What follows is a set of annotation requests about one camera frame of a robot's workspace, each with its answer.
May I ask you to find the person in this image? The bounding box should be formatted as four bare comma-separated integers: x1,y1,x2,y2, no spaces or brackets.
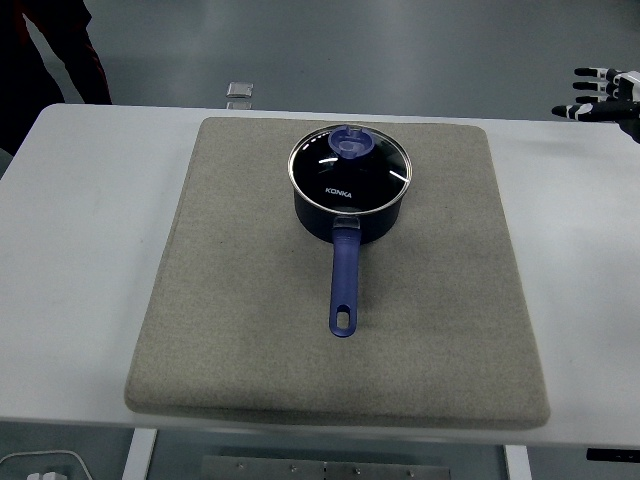
0,0,113,157

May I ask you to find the white table leg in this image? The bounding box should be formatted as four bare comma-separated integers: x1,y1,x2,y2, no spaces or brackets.
503,443,532,480
121,428,159,480

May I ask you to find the grey metal plate with screws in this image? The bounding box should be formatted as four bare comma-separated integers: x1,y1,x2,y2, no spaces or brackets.
201,454,452,480

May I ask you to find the beige fabric mat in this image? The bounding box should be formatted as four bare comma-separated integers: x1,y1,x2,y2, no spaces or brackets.
123,117,551,432

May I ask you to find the glass lid with blue knob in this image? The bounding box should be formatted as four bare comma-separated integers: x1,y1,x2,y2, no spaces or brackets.
287,124,415,214

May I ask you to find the dark pot with blue handle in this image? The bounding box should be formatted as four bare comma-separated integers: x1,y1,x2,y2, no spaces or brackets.
292,182,406,340

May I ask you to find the black flat device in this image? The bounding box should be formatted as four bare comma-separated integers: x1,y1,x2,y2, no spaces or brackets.
585,448,640,462

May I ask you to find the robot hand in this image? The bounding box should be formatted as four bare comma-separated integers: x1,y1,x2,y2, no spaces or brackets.
551,66,640,146

